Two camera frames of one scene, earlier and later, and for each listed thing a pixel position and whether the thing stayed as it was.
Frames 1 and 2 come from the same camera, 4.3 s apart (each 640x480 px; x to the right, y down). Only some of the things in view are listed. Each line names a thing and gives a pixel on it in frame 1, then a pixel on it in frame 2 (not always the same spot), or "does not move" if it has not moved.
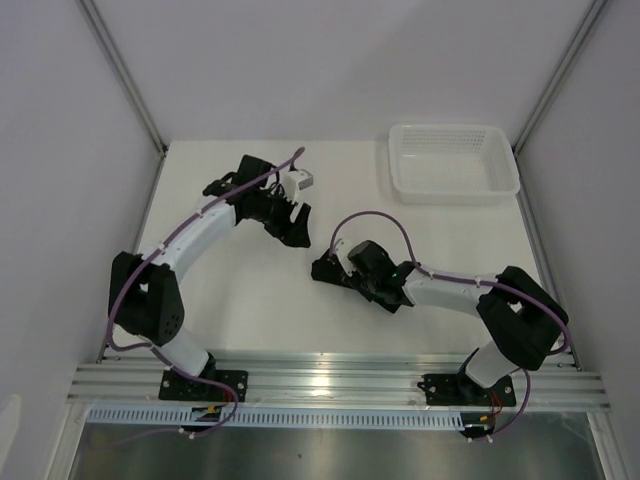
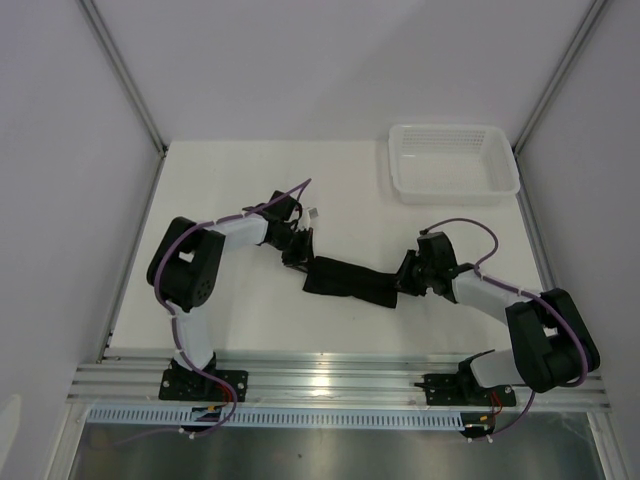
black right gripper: (369, 295) -> (403, 282)
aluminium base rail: (546, 384) does not move
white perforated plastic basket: (452, 164) does not move
